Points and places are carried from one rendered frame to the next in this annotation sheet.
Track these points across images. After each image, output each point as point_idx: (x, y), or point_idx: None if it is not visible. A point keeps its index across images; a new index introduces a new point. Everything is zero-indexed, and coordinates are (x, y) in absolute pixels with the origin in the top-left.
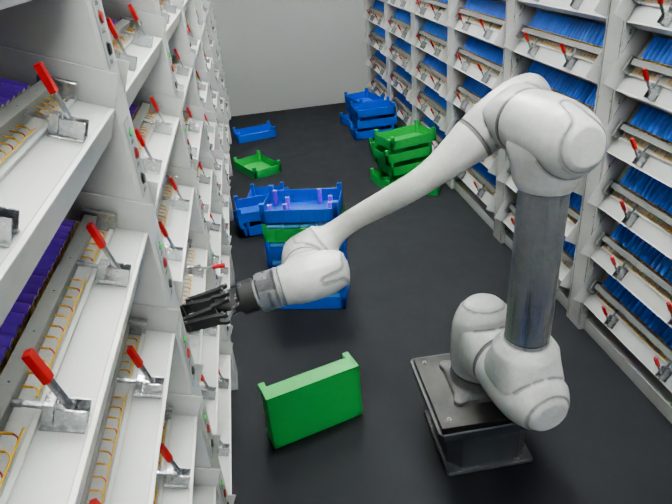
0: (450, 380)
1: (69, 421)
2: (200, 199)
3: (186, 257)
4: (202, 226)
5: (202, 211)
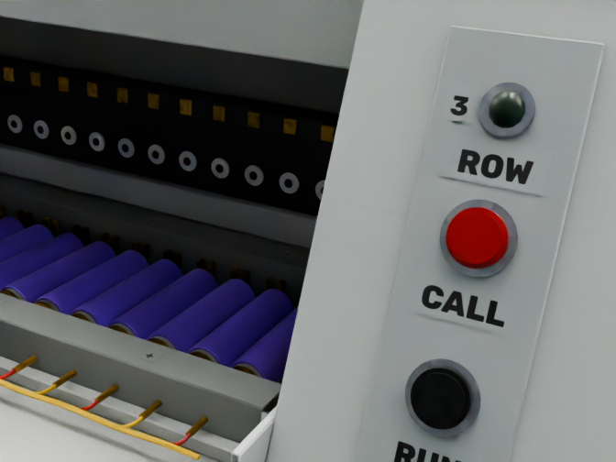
0: None
1: None
2: (562, 184)
3: (63, 335)
4: (291, 341)
5: (474, 296)
